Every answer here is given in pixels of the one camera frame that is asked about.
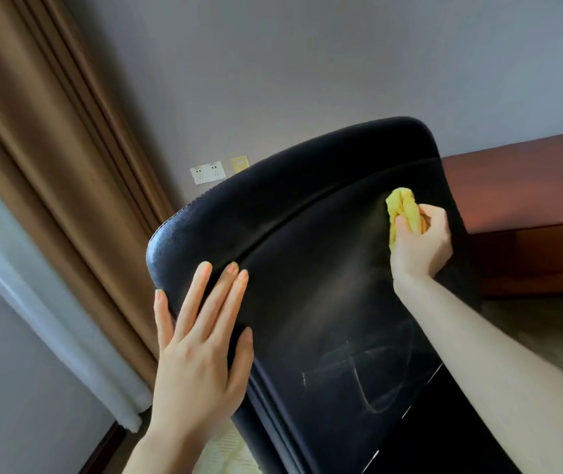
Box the person's left hand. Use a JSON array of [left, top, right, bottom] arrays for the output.
[[148, 261, 255, 442]]

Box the person's right hand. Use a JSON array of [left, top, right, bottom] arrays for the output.
[[389, 203, 454, 282]]

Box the yellow cleaning cloth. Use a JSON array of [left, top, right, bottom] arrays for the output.
[[386, 188, 428, 252]]

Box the black leather chair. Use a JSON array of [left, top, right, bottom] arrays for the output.
[[145, 117, 524, 474]]

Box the person's right forearm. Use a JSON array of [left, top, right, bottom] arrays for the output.
[[392, 273, 563, 474]]

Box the dark wooden baseboard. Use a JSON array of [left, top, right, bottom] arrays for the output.
[[79, 421, 130, 474]]

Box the red-brown wooden table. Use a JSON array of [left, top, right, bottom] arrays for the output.
[[442, 128, 563, 298]]

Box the large white socket plate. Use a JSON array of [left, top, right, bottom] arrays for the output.
[[190, 161, 227, 186]]

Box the brown curtain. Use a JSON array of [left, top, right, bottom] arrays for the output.
[[0, 0, 176, 388]]

